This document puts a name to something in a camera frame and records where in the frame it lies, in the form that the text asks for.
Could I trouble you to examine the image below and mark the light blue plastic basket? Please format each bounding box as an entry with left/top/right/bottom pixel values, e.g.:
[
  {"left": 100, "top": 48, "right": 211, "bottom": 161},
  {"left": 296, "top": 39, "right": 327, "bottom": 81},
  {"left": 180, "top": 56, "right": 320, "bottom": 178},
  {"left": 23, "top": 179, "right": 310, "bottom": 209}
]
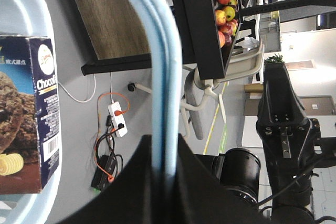
[{"left": 1, "top": 0, "right": 182, "bottom": 223}]

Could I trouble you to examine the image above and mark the green potted plant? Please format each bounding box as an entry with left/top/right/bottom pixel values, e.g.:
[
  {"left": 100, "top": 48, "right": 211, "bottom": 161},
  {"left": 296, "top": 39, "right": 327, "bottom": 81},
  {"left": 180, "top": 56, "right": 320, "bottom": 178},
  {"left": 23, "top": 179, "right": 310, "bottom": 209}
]
[{"left": 264, "top": 54, "right": 284, "bottom": 64}]

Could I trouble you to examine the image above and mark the white power strip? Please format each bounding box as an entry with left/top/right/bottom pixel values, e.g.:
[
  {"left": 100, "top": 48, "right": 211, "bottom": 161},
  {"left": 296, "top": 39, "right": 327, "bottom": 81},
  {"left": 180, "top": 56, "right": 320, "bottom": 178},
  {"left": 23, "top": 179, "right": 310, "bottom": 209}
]
[{"left": 108, "top": 102, "right": 128, "bottom": 137}]

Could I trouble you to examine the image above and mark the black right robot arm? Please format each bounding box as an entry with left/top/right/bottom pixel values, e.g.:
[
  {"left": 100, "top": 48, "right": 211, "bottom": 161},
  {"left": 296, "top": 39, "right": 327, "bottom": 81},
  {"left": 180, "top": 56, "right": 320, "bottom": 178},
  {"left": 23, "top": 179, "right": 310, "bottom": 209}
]
[{"left": 174, "top": 63, "right": 335, "bottom": 223}]

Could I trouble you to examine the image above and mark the black power brick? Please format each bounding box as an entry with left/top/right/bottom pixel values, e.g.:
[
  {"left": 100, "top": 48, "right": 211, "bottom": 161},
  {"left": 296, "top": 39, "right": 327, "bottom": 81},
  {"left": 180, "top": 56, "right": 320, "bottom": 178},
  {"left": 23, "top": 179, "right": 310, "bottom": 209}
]
[{"left": 91, "top": 154, "right": 117, "bottom": 191}]

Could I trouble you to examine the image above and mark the grey office chair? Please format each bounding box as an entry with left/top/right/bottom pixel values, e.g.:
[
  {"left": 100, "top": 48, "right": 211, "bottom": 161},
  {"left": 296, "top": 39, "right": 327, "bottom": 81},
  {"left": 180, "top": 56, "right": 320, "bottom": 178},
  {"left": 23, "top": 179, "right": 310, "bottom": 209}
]
[{"left": 180, "top": 39, "right": 265, "bottom": 141}]

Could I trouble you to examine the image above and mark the white power cable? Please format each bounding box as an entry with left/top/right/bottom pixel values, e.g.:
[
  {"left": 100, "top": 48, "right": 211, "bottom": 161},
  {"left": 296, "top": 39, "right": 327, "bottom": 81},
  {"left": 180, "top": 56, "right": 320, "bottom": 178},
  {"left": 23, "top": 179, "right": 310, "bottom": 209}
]
[{"left": 58, "top": 73, "right": 115, "bottom": 104}]

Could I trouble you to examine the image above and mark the chocolate cookie box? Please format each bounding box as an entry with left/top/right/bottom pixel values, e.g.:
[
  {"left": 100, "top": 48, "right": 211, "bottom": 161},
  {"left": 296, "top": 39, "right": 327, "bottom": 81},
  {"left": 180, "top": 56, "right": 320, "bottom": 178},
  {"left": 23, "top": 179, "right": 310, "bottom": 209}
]
[{"left": 1, "top": 35, "right": 61, "bottom": 195}]

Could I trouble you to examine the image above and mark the wood panel display stand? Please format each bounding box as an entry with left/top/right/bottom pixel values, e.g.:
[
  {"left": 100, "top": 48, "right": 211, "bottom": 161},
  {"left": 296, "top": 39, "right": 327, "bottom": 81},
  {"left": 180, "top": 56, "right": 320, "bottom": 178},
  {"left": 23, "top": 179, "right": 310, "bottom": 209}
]
[{"left": 73, "top": 0, "right": 232, "bottom": 80}]

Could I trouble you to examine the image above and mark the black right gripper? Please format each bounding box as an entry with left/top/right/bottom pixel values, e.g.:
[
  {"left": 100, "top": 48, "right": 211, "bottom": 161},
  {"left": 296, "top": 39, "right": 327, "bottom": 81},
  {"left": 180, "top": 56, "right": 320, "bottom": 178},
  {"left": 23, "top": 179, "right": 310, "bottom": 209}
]
[{"left": 256, "top": 63, "right": 320, "bottom": 206}]

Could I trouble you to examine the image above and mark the orange cable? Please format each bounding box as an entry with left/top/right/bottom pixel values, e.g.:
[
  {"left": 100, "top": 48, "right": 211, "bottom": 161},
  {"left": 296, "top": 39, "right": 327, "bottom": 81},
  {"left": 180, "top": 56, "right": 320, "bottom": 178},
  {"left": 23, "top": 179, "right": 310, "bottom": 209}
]
[{"left": 96, "top": 92, "right": 131, "bottom": 183}]

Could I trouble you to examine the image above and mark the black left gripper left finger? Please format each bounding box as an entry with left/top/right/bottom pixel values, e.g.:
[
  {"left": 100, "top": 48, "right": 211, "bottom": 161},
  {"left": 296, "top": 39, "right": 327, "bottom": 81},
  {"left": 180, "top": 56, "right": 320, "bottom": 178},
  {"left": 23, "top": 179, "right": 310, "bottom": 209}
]
[{"left": 60, "top": 135, "right": 154, "bottom": 223}]

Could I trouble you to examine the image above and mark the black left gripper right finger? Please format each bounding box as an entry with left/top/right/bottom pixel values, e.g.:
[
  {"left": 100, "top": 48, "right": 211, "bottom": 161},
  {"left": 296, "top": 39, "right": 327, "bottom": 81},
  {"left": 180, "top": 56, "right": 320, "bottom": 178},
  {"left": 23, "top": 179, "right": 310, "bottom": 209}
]
[{"left": 173, "top": 134, "right": 271, "bottom": 223}]

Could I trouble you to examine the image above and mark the pile of apples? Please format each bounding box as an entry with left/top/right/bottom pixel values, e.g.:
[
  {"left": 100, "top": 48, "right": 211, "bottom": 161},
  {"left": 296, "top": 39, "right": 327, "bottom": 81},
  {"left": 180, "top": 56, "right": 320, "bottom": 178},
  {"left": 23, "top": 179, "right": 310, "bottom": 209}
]
[{"left": 215, "top": 0, "right": 239, "bottom": 48}]

